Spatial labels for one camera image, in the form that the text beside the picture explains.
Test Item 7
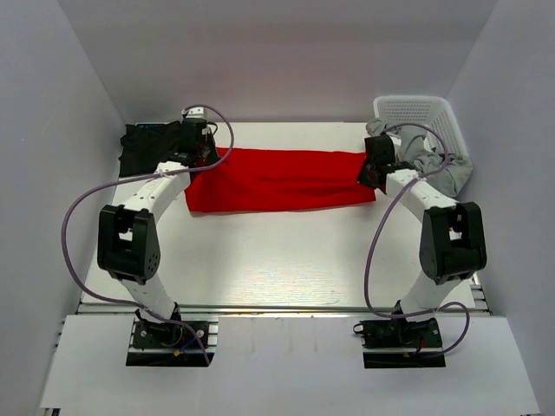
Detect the red t shirt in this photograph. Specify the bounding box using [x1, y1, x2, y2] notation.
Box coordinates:
[185, 148, 375, 214]

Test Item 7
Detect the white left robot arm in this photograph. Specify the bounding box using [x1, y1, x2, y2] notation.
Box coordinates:
[97, 115, 220, 346]

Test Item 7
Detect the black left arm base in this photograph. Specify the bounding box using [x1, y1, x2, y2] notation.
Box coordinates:
[126, 318, 217, 367]

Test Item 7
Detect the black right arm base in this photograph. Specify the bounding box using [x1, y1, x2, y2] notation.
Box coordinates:
[353, 318, 446, 369]

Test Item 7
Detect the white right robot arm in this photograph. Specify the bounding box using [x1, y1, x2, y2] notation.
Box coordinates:
[358, 134, 486, 346]

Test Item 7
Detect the folded black t shirt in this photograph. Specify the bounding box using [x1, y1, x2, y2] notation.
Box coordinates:
[119, 121, 180, 178]

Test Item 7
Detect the grey t shirt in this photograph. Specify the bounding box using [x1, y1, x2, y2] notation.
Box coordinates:
[366, 117, 473, 198]

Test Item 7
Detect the white plastic basket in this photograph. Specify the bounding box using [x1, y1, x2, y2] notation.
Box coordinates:
[372, 94, 469, 164]

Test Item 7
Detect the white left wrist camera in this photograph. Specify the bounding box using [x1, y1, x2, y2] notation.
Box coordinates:
[181, 107, 206, 119]

